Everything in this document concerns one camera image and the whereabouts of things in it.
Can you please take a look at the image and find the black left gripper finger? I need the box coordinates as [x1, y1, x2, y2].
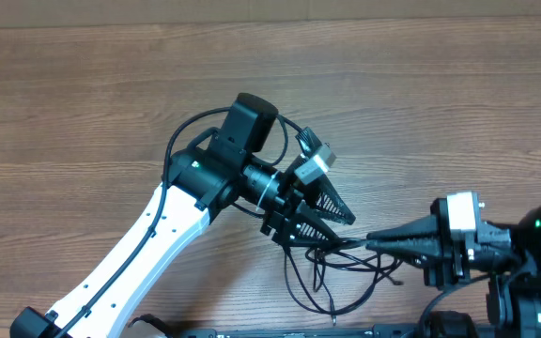
[305, 176, 356, 224]
[282, 202, 339, 247]

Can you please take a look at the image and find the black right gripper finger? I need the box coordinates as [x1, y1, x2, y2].
[366, 215, 439, 241]
[365, 238, 440, 268]

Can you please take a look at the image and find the thin black cable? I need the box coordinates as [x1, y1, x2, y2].
[282, 243, 389, 326]

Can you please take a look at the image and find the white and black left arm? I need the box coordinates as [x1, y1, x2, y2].
[9, 93, 355, 337]

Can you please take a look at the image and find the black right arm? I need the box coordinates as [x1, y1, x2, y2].
[365, 192, 541, 337]

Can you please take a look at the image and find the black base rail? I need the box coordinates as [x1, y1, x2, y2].
[129, 314, 492, 338]

